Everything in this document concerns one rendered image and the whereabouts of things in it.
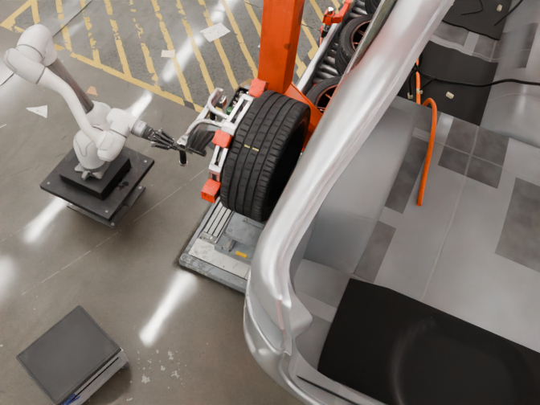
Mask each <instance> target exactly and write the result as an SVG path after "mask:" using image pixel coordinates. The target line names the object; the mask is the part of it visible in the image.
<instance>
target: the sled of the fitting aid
mask: <svg viewBox="0 0 540 405"><path fill-rule="evenodd" d="M234 214H235V212H234V211H233V212H232V213H231V216H230V218H229V219H228V221H227V223H226V224H225V226H224V228H223V230H222V231H221V233H220V235H219V237H218V239H217V240H216V242H215V244H214V246H215V251H217V252H220V253H223V254H224V255H226V256H230V257H231V258H233V259H236V260H238V261H240V262H243V263H245V264H247V265H250V266H251V263H252V253H253V251H254V248H252V247H249V246H247V245H245V244H243V243H240V242H238V241H235V240H233V239H230V238H228V237H226V236H225V235H224V232H225V230H226V228H227V226H228V224H229V222H230V221H231V219H232V217H233V215H234Z"/></svg>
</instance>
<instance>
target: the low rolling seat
mask: <svg viewBox="0 0 540 405"><path fill-rule="evenodd" d="M15 358H16V360H17V362H18V363H19V364H20V365H21V367H22V368H23V369H24V370H25V371H26V372H27V373H28V374H29V375H30V377H31V378H32V379H33V380H34V382H35V383H36V384H37V385H38V386H39V388H40V389H41V390H42V391H43V393H44V394H45V395H46V396H47V397H48V398H49V399H50V400H51V402H52V403H53V404H54V405H81V404H82V403H83V402H84V401H86V400H87V399H88V398H89V397H90V396H91V395H92V394H93V393H94V392H95V391H97V390H98V389H99V388H100V387H101V386H102V385H103V384H104V383H105V382H106V381H108V380H109V379H110V378H111V377H112V376H113V375H114V374H115V373H116V372H117V371H118V370H119V369H120V368H124V369H128V368H129V363H128V361H129V360H128V358H127V356H126V355H125V352H124V351H123V349H122V348H120V347H119V346H118V344H117V343H116V342H115V341H114V340H113V339H112V338H111V337H110V336H109V335H108V334H107V333H106V332H105V331H104V329H103V328H102V327H101V326H100V325H99V324H98V323H97V322H96V321H95V320H94V319H93V318H92V316H91V315H90V314H89V313H88V312H87V311H86V310H85V309H84V308H83V307H82V306H81V305H77V306H76V307H75V308H74V309H73V310H72V311H71V312H69V313H68V314H67V315H66V316H64V317H63V318H62V319H61V320H59V321H58V322H57V323H55V324H54V325H53V326H52V327H51V328H50V329H49V330H48V331H46V332H45V333H44V334H42V335H41V336H40V337H39V338H37V339H36V340H35V341H34V342H32V343H31V344H30V345H29V346H28V347H27V348H26V349H25V350H23V351H22V352H21V353H20V354H18V355H17V356H16V357H15Z"/></svg>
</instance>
